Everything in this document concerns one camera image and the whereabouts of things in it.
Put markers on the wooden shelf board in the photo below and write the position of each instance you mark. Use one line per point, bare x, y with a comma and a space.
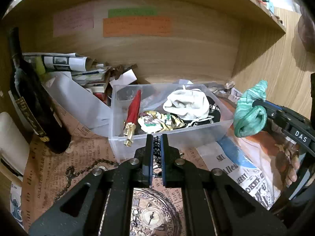
256, 11

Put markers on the rolled black white magazine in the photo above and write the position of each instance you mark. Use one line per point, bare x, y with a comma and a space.
62, 61

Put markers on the floral fabric scrunchie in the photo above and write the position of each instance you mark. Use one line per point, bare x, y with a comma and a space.
154, 122

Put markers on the pink sticky note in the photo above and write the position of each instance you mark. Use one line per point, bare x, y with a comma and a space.
78, 18

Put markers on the orange sticky note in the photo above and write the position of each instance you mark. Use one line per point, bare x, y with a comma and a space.
137, 25

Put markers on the clear plastic box lid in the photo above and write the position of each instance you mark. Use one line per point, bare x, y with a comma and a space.
80, 103

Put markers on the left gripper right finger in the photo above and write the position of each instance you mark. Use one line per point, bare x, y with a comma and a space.
167, 161

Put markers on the white cloth pouch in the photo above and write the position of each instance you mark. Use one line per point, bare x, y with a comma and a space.
187, 104

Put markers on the clear plastic storage box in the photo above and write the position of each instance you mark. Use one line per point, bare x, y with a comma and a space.
152, 99

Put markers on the right hand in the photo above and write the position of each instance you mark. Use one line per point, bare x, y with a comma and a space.
287, 162

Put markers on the green knitted cloth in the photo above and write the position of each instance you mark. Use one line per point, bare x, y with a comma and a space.
245, 116

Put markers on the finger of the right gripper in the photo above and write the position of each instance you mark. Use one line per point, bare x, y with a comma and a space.
262, 117
267, 105

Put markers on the dark wine bottle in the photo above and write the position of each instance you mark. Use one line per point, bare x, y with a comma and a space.
33, 100

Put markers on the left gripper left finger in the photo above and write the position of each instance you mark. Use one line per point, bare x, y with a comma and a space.
147, 164

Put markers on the red felt pouch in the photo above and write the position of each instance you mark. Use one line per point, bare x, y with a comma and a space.
132, 119

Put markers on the stack of papers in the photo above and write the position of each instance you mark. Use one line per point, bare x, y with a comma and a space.
98, 80

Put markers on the green sticky note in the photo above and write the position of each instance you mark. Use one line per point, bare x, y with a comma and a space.
132, 12

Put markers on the black patterned cloth bag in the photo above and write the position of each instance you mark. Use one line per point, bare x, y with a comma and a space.
214, 115

